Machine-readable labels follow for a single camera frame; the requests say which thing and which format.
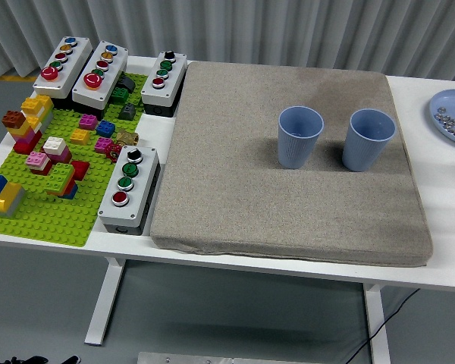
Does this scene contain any white table leg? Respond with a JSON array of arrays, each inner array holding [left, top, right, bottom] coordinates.
[[83, 257, 127, 346], [362, 282, 391, 364]]

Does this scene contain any blue toy brick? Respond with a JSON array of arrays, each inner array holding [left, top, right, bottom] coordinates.
[[96, 119, 117, 138]]

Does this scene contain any white and pink brick stack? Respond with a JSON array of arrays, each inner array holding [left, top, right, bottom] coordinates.
[[42, 136, 72, 164]]

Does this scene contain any yellow floor tape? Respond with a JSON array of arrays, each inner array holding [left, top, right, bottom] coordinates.
[[0, 74, 39, 83]]

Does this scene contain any blue plate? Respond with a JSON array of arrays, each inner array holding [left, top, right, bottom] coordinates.
[[428, 89, 455, 148]]

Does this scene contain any multicoloured brick tower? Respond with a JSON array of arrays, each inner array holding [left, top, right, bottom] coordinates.
[[1, 94, 55, 155]]

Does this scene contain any five-button control box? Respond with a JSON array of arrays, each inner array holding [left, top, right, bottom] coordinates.
[[32, 36, 95, 111], [71, 39, 129, 121]]

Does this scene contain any green orange blue brick stack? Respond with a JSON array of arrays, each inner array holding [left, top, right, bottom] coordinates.
[[42, 162, 79, 201]]

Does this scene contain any yellow toy brick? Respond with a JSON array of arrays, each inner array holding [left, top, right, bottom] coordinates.
[[69, 128, 91, 146]]

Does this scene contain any blue yellow grey brick stack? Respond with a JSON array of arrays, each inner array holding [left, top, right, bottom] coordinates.
[[0, 173, 27, 218]]

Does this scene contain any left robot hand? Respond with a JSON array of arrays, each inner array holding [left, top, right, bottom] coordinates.
[[0, 353, 83, 364]]

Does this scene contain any black floor cable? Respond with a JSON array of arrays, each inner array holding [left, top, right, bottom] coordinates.
[[344, 287, 421, 364]]

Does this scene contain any four-button control box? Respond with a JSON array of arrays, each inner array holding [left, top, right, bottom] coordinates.
[[140, 50, 188, 118], [97, 144, 162, 237]]

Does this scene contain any grey sloped brick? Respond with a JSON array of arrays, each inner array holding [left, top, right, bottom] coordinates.
[[118, 102, 137, 121]]

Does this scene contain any green brick baseplate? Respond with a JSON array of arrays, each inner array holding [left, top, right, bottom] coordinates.
[[0, 72, 149, 248]]

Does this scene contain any dark green toy brick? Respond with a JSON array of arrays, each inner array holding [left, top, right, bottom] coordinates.
[[110, 86, 130, 105]]

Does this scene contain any grey-brown fabric mat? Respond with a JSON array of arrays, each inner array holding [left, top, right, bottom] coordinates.
[[150, 60, 434, 268]]

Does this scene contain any grey pleated curtain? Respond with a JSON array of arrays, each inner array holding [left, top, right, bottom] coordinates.
[[0, 0, 455, 83]]

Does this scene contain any red toy brick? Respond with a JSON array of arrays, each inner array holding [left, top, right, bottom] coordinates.
[[71, 160, 91, 180]]

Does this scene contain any dark grey curved brick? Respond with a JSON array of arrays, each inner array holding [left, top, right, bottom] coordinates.
[[117, 74, 137, 92]]

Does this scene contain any magenta toy brick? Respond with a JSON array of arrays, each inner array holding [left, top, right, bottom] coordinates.
[[93, 136, 114, 154], [78, 113, 99, 131]]

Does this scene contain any pink and red brick stack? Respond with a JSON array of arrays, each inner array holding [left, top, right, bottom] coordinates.
[[25, 151, 53, 176]]

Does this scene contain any blue ribbed cup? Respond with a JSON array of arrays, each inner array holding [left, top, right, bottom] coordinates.
[[341, 108, 397, 173], [278, 105, 325, 170]]

